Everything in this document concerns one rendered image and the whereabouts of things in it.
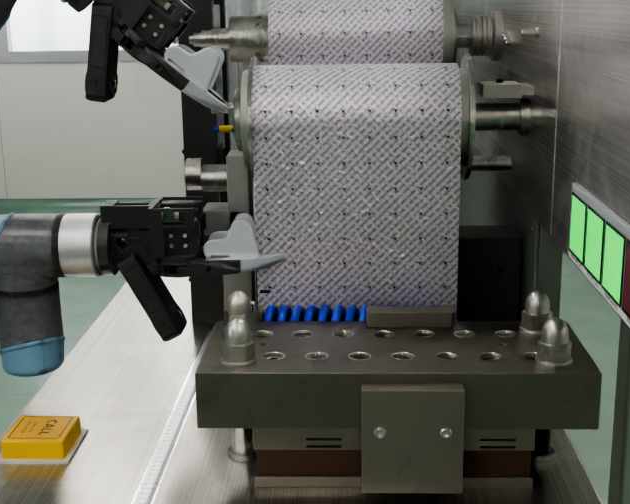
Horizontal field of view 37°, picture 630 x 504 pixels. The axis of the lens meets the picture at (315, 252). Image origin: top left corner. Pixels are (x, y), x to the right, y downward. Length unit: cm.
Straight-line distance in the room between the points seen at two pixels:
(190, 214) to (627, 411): 66
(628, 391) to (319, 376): 55
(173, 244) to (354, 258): 21
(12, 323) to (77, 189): 588
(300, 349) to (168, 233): 21
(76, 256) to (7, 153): 603
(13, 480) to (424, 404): 44
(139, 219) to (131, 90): 573
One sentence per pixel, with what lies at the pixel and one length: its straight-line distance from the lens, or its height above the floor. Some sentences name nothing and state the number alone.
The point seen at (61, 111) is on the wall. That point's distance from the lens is 698.
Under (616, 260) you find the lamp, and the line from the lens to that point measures 76.
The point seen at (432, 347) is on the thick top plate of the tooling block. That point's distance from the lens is 102.
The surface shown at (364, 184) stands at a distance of 110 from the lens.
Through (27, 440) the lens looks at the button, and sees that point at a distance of 111.
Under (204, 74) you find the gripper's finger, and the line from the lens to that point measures 112.
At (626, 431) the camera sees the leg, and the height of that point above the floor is 81.
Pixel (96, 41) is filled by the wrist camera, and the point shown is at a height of 134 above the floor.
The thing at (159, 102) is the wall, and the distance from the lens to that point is 681.
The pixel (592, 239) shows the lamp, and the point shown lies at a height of 119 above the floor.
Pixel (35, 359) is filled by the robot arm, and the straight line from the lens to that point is 118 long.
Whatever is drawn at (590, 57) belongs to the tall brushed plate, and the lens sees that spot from 88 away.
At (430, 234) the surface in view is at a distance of 111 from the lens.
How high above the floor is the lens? 138
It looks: 15 degrees down
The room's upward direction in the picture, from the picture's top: 1 degrees counter-clockwise
